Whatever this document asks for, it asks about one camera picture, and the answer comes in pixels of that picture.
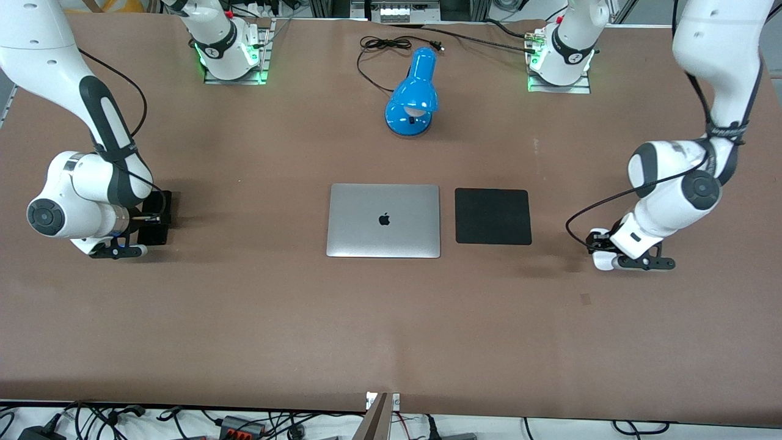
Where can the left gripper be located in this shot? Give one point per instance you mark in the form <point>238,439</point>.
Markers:
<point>593,239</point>

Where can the grey camera support post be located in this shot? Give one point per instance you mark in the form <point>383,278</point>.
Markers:
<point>376,418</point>

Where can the silver closed laptop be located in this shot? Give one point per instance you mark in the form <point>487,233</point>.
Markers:
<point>383,235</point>

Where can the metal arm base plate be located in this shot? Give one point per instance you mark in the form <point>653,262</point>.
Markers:
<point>263,64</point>
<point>559,88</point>

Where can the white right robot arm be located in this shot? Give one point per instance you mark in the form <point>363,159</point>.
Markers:
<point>79,183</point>

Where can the white power strip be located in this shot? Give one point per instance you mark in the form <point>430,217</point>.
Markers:
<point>397,11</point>

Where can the blue desk lamp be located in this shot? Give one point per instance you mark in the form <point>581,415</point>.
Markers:
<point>412,91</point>

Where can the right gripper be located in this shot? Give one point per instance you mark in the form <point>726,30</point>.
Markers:
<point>154,215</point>

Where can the black box orange connectors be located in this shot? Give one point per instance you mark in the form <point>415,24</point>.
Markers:
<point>241,426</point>

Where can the black mouse pad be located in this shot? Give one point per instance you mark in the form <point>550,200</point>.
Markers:
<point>493,217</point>

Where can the white computer mouse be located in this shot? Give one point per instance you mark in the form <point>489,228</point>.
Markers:
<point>602,263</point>

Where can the black smartphone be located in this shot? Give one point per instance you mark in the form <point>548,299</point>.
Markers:
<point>153,236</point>

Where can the black power adapter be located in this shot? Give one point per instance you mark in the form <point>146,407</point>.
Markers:
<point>40,433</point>

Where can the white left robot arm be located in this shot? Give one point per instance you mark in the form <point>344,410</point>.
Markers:
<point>666,165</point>

